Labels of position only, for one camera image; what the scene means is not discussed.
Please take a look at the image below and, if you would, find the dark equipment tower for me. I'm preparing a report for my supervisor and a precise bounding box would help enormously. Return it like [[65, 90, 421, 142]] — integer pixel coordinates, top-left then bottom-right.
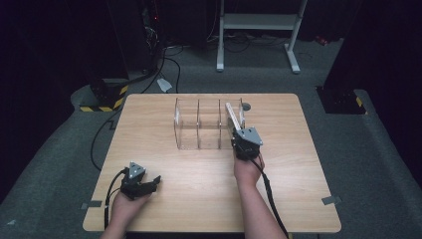
[[105, 0, 166, 74]]

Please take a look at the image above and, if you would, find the grey tape strip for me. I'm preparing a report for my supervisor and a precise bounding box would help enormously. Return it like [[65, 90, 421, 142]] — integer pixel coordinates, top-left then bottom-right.
[[81, 200, 104, 211], [320, 195, 342, 206]]

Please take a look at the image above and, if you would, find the person's right hand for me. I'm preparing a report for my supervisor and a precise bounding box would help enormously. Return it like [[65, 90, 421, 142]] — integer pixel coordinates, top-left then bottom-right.
[[233, 152, 266, 189]]

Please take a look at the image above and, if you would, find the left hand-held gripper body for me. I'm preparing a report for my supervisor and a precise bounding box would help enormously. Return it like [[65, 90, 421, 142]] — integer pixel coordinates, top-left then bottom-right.
[[119, 161, 149, 201]]

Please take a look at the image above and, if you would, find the white floor plug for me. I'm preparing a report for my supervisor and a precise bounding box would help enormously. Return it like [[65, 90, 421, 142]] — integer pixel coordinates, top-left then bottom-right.
[[156, 78, 173, 94]]

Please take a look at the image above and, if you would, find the bundle of floor cables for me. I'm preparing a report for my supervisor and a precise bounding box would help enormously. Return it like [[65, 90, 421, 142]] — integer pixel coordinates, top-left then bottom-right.
[[205, 31, 291, 54]]

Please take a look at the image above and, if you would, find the black yellow striped stand base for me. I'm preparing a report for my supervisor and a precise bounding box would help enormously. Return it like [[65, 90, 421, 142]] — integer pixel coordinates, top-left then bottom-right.
[[79, 78, 129, 114]]

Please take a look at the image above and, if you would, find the clear acrylic divider rack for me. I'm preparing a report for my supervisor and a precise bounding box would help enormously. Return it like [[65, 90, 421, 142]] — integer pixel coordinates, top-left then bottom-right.
[[173, 97, 247, 151]]

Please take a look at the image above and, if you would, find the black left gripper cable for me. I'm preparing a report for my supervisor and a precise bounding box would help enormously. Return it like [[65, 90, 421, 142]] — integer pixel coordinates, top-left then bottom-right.
[[103, 168, 129, 231]]

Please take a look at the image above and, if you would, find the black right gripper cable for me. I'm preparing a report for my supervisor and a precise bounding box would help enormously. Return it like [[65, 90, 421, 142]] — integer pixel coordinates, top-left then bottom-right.
[[250, 158, 291, 239]]

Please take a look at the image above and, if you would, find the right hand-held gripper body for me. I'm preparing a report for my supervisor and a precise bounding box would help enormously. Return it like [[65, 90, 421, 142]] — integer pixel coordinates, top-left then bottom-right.
[[231, 125, 265, 162]]

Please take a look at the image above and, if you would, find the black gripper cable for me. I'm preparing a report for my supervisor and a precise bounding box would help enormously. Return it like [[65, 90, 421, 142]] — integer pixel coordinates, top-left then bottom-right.
[[250, 158, 291, 239], [103, 168, 129, 231]]

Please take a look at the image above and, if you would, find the person's left hand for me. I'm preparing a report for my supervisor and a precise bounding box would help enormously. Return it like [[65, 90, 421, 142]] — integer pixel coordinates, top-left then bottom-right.
[[109, 191, 152, 231]]

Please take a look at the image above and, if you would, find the white metal stand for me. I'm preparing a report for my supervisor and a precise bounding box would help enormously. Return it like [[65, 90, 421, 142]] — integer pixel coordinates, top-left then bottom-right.
[[216, 0, 309, 75]]

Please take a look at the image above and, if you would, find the black floor cable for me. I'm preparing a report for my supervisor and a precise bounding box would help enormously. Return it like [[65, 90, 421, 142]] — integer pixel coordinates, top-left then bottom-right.
[[90, 56, 182, 172]]

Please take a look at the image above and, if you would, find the white book with green cover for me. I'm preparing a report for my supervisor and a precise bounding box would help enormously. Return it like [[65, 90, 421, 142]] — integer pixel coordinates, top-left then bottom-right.
[[225, 102, 245, 132]]

